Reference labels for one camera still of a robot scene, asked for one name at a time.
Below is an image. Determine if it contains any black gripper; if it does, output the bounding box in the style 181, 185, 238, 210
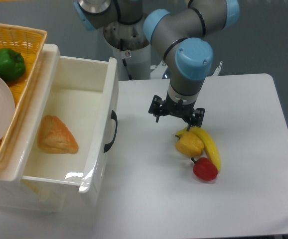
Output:
148, 95, 205, 131

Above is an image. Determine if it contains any white top drawer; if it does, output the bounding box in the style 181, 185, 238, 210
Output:
21, 55, 120, 207

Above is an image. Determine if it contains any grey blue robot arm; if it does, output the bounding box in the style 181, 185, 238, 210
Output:
74, 0, 240, 127

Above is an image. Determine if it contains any white drawer cabinet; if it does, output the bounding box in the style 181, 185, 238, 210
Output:
0, 44, 61, 212

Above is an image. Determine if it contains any yellow bell pepper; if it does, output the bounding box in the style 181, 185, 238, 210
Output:
175, 131, 204, 157

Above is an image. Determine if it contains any yellow banana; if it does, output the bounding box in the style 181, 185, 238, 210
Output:
175, 127, 221, 171

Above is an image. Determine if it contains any red bell pepper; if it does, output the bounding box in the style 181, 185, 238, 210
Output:
191, 157, 218, 181

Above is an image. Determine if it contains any croissant pastry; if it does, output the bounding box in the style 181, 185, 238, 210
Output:
37, 115, 79, 154

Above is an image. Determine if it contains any yellow woven basket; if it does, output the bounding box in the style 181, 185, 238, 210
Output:
0, 23, 47, 160

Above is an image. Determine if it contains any green bell pepper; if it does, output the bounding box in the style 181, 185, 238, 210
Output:
0, 48, 26, 83

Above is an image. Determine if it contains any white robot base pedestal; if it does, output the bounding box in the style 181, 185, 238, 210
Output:
103, 15, 151, 81

